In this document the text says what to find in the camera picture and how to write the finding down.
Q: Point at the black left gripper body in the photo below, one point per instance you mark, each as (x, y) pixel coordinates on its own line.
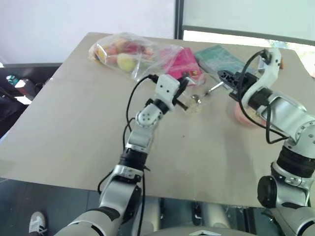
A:
(179, 92)

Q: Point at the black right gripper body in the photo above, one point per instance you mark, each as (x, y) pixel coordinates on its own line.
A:
(246, 82)

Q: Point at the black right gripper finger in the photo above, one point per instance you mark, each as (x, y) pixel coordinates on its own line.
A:
(227, 77)

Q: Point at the glass mug with oatmeal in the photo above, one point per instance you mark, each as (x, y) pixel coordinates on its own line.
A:
(194, 108)

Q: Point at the metal spoon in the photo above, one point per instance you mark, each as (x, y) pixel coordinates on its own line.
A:
(214, 88)

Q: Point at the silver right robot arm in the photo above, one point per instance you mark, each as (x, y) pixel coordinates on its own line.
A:
(285, 110)

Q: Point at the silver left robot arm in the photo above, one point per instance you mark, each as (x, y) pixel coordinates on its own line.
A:
(142, 137)

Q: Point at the pink bowl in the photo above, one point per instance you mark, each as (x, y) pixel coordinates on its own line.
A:
(240, 116)

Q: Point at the pink snack packet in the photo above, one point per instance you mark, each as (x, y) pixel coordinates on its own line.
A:
(183, 62)

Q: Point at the green patterned packet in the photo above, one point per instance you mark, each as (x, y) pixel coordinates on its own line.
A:
(219, 57)

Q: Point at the clear plastic fruit bag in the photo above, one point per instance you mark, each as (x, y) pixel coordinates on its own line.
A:
(137, 52)

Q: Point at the yellow-green apple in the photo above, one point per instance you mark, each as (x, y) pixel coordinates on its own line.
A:
(126, 62)

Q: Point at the silver robot torso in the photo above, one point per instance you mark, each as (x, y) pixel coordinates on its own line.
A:
(199, 232)

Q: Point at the bottle with teal cap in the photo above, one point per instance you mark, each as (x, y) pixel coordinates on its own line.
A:
(17, 82)

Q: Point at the dark side furniture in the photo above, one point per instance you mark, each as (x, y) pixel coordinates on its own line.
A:
(14, 110)

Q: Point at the white sneaker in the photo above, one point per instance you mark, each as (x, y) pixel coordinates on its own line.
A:
(37, 222)

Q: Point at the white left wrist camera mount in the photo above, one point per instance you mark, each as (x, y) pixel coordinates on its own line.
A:
(167, 87)

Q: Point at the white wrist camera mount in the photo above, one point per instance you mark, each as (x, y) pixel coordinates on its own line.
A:
(167, 87)
(268, 73)

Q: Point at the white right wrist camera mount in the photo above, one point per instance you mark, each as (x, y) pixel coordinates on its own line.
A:
(268, 73)

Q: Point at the grey window frame bar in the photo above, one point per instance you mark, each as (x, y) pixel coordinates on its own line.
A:
(246, 32)

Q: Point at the dark window post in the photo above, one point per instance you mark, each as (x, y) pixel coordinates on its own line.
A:
(179, 17)

